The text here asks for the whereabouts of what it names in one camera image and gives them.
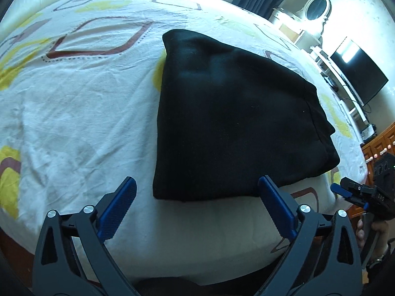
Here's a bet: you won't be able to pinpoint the white dressing table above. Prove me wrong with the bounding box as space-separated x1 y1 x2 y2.
269 8 322 53

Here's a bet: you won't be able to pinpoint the white oval vanity mirror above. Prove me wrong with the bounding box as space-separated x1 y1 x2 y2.
299 0 331 36

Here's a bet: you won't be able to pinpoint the person's right hand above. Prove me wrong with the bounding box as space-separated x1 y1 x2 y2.
354 218 391 261

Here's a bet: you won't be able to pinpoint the black flat television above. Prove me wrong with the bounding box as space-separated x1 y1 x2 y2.
329 37 388 106

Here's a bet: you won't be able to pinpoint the black studded pants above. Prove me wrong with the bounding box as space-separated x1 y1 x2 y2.
153 29 340 202

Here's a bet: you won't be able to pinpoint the wooden drawer cabinet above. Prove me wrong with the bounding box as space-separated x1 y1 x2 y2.
348 129 395 219

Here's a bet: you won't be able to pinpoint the white tv stand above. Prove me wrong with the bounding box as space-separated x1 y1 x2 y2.
310 46 376 143

